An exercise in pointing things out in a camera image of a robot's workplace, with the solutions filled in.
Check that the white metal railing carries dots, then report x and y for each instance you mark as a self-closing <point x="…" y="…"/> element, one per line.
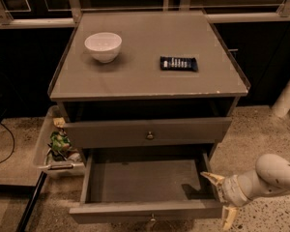
<point x="49" y="13"/>

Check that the white ceramic bowl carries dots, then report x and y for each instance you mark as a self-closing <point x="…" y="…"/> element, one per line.
<point x="104" y="47"/>

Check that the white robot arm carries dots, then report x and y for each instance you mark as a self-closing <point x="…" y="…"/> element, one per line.
<point x="269" y="178"/>

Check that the grey drawer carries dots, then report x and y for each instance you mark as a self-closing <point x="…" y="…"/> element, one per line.
<point x="121" y="186"/>
<point x="114" y="134"/>

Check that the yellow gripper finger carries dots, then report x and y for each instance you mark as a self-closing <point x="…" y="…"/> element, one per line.
<point x="229" y="214"/>
<point x="215" y="179"/>

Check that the grey drawer cabinet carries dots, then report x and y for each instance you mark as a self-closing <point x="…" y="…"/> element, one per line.
<point x="134" y="87"/>

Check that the grey top drawer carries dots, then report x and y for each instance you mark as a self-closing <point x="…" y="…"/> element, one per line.
<point x="114" y="134"/>

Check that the white post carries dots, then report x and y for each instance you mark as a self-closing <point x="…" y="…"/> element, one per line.
<point x="282" y="104"/>

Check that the black metal bar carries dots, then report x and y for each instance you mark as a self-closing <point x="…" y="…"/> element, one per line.
<point x="31" y="203"/>

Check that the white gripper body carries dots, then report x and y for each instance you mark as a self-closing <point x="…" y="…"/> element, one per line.
<point x="230" y="189"/>

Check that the green snack bag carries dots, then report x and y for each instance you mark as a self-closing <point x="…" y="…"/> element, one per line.
<point x="59" y="141"/>

